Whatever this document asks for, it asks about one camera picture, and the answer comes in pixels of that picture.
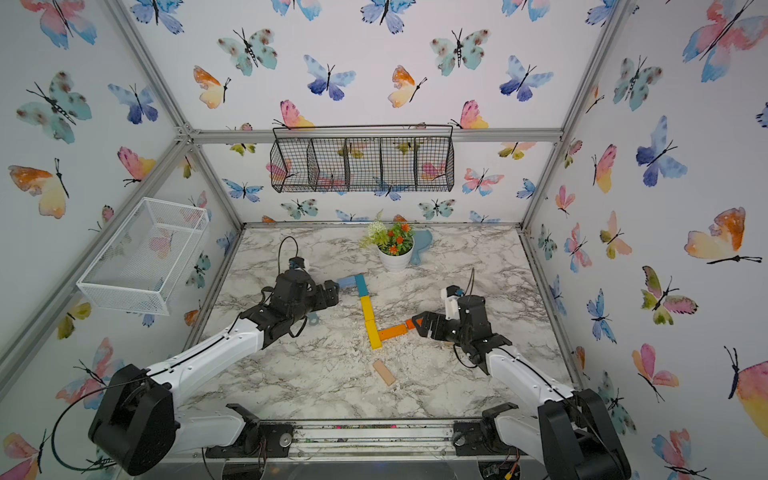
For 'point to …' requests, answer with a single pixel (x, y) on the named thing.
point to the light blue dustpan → (422, 240)
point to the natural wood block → (384, 372)
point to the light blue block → (348, 281)
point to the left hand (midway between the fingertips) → (331, 287)
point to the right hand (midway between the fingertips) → (426, 319)
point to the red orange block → (410, 324)
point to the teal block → (362, 285)
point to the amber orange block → (392, 332)
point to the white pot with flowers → (395, 246)
